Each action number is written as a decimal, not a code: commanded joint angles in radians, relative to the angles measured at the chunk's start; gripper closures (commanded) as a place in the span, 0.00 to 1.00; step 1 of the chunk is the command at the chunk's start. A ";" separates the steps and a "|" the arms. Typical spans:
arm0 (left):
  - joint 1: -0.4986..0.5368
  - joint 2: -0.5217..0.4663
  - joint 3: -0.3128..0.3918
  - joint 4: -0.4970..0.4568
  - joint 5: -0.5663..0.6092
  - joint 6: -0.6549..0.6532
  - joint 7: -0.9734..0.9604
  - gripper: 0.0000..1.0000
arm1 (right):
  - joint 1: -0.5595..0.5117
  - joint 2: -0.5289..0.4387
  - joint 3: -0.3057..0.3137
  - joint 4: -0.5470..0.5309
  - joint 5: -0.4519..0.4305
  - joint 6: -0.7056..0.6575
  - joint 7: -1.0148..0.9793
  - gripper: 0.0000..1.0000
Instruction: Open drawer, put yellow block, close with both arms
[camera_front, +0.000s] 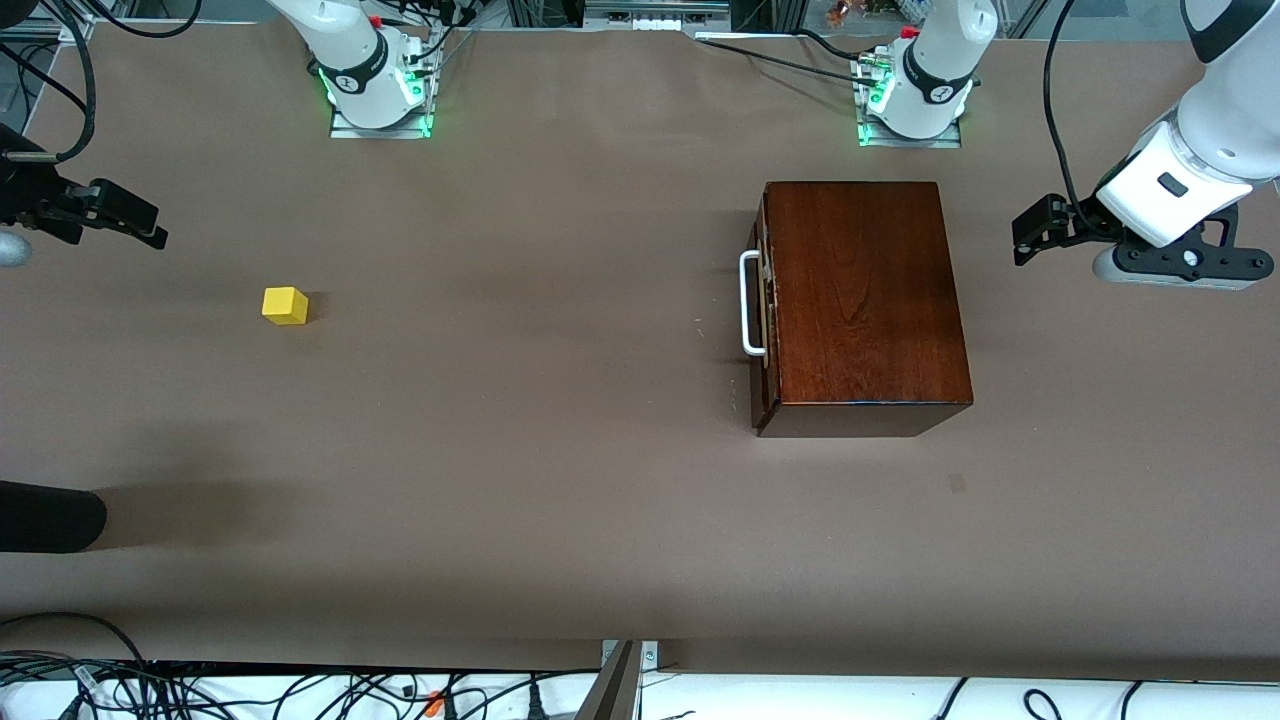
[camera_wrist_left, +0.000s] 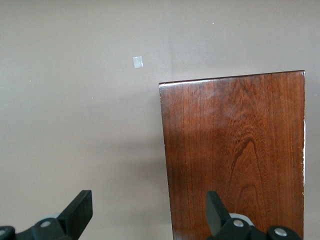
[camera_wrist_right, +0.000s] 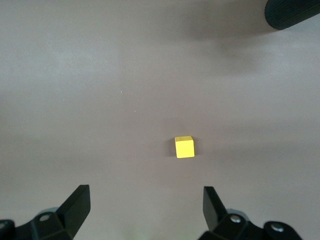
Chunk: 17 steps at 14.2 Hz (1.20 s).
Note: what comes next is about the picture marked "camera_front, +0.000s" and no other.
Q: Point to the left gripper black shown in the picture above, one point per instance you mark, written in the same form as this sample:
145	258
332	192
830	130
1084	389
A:
1082	220

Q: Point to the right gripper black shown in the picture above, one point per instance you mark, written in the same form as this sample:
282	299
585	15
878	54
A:
28	190

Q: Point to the yellow cube block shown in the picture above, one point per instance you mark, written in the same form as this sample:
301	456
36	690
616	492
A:
284	306

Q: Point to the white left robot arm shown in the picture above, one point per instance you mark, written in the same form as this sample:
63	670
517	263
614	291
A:
935	70

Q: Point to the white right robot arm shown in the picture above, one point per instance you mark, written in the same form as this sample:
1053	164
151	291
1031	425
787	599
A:
350	40

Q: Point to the dark brown wooden cabinet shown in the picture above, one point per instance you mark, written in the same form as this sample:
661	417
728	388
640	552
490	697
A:
865	300

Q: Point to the black rounded cylinder object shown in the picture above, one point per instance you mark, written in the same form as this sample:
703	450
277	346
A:
50	517

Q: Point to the grey power strip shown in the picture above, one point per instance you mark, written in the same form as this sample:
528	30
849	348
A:
655	15

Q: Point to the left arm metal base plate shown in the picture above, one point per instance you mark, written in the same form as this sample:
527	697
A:
950	140

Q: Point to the aluminium frame rail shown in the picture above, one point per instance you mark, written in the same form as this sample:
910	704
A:
50	30

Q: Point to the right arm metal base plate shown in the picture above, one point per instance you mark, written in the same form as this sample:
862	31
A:
345	132

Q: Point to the metal clamp bracket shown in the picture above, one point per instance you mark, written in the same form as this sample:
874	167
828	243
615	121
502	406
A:
628	680

